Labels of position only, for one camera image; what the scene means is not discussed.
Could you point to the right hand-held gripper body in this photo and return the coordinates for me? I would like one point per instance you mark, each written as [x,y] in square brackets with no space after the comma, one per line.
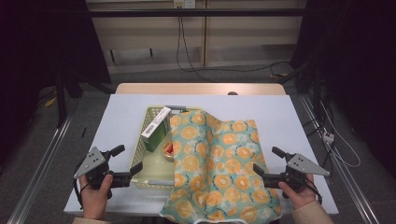
[306,166]

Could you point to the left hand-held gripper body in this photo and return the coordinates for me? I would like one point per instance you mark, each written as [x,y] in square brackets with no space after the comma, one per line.
[93,161]

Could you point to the pale yellow plastic basket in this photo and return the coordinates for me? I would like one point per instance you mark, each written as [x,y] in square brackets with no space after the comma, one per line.
[152,168]

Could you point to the round tin with red label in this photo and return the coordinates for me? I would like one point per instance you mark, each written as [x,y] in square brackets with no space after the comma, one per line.
[168,152]

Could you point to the tall green and white box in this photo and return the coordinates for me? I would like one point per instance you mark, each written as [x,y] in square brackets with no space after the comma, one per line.
[157,137]

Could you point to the orange-print cloth bag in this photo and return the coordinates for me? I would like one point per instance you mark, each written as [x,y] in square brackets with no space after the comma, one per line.
[218,161]

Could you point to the person's right hand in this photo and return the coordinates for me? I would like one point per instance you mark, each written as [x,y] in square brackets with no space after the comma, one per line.
[302,196]

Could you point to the person's left hand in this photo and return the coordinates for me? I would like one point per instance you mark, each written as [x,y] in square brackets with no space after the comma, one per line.
[95,202]

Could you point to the white board table cover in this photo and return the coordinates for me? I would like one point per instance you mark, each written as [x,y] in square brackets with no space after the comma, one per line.
[124,118]

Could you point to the white power strip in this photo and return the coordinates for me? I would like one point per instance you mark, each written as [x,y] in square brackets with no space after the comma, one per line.
[328,137]

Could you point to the black metal stand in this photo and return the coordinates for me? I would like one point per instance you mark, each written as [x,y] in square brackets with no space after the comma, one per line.
[60,102]
[316,93]

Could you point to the yellow floor tape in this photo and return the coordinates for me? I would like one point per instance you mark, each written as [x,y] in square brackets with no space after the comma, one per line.
[50,102]

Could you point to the dark round table grommet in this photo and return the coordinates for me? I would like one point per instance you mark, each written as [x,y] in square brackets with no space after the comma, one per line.
[232,93]

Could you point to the black curtain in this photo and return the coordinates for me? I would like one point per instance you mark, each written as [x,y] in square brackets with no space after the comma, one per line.
[40,46]
[358,62]

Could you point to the black horizontal bar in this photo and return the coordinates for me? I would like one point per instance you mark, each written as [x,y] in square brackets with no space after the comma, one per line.
[199,12]

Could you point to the aluminium floor rail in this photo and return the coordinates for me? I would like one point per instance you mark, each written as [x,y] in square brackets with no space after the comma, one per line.
[351,180]
[40,174]

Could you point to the yellowed wall socket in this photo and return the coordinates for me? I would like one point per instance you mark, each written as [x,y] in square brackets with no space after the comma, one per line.
[178,3]

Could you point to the white wall socket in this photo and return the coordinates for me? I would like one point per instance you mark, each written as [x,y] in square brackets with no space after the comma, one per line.
[189,3]

